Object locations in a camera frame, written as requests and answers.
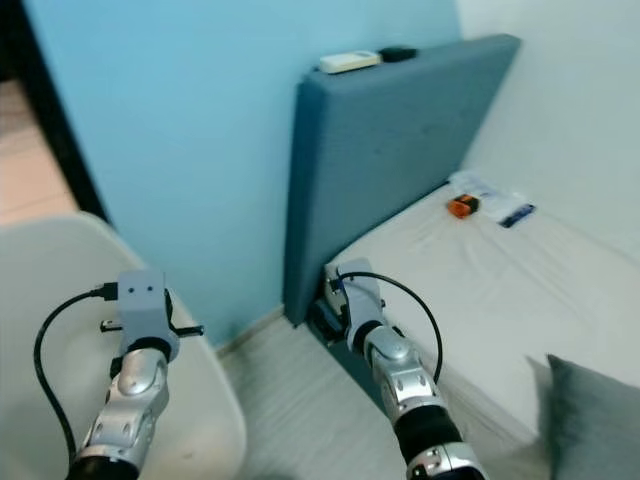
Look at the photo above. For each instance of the black door frame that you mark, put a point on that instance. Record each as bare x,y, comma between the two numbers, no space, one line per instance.
55,120

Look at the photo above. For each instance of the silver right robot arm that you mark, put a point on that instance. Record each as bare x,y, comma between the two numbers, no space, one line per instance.
405,385

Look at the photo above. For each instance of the dark blue packet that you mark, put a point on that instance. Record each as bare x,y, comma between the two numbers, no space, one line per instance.
518,215

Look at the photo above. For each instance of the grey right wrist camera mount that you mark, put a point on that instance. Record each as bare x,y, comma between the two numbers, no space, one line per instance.
363,300

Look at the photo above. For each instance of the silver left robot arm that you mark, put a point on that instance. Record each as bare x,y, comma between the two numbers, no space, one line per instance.
135,400

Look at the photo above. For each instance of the grey pillow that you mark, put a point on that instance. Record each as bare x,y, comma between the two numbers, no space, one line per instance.
595,420

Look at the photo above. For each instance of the bed with cream sheet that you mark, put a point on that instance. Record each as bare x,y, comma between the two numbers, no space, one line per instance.
510,290

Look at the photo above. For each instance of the small black box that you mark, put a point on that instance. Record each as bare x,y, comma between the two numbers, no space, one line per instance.
399,53

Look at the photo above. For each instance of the blue-grey padded headboard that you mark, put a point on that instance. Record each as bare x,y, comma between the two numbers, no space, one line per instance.
380,140

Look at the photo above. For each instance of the white plastic chair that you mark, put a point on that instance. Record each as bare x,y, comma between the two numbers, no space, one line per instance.
60,260

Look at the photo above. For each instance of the clear plastic bag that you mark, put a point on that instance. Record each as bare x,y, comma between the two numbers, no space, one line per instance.
495,195

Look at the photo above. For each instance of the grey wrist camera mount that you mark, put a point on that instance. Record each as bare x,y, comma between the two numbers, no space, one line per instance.
363,300
145,310

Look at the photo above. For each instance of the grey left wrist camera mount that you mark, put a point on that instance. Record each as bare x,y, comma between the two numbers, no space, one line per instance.
145,310

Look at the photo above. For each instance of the blue-grey bed base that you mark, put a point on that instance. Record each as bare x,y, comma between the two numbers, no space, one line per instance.
360,375

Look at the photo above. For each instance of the white remote control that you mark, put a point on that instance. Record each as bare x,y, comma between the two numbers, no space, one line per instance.
350,62

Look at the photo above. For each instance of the orange and black device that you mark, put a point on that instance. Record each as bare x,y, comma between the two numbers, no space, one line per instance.
463,207

